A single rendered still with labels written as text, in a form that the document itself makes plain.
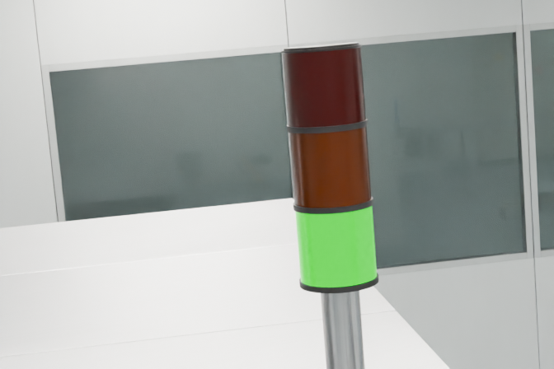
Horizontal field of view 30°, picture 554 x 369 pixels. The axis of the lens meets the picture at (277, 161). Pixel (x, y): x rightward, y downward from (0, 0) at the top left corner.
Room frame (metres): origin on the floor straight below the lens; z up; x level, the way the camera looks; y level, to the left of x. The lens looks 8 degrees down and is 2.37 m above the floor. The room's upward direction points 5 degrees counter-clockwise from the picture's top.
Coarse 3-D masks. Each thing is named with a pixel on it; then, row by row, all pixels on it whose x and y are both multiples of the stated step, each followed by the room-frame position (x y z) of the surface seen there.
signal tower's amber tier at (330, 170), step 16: (304, 144) 0.63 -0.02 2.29; (320, 144) 0.62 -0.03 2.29; (336, 144) 0.62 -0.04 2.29; (352, 144) 0.63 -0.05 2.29; (304, 160) 0.63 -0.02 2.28; (320, 160) 0.62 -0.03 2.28; (336, 160) 0.62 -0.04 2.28; (352, 160) 0.62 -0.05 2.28; (368, 160) 0.64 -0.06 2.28; (304, 176) 0.63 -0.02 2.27; (320, 176) 0.62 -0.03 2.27; (336, 176) 0.62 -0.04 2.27; (352, 176) 0.62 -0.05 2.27; (368, 176) 0.64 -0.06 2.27; (304, 192) 0.63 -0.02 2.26; (320, 192) 0.62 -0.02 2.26; (336, 192) 0.62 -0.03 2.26; (352, 192) 0.62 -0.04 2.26; (368, 192) 0.63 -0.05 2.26
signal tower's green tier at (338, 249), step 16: (368, 208) 0.63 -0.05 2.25; (304, 224) 0.63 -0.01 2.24; (320, 224) 0.62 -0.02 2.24; (336, 224) 0.62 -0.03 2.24; (352, 224) 0.62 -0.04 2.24; (368, 224) 0.63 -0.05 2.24; (304, 240) 0.63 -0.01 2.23; (320, 240) 0.62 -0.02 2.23; (336, 240) 0.62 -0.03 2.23; (352, 240) 0.62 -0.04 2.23; (368, 240) 0.63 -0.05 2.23; (304, 256) 0.63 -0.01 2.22; (320, 256) 0.62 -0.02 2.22; (336, 256) 0.62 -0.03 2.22; (352, 256) 0.62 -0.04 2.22; (368, 256) 0.63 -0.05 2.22; (304, 272) 0.63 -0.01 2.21; (320, 272) 0.62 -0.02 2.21; (336, 272) 0.62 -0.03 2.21; (352, 272) 0.62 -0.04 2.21; (368, 272) 0.63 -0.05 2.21
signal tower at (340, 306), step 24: (288, 48) 0.64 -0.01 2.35; (312, 48) 0.62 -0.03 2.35; (336, 48) 0.62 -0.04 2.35; (312, 288) 0.63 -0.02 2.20; (336, 288) 0.62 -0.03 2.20; (360, 288) 0.62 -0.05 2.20; (336, 312) 0.63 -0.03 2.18; (360, 312) 0.64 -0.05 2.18; (336, 336) 0.63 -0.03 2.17; (360, 336) 0.64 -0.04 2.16; (336, 360) 0.63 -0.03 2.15; (360, 360) 0.64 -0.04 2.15
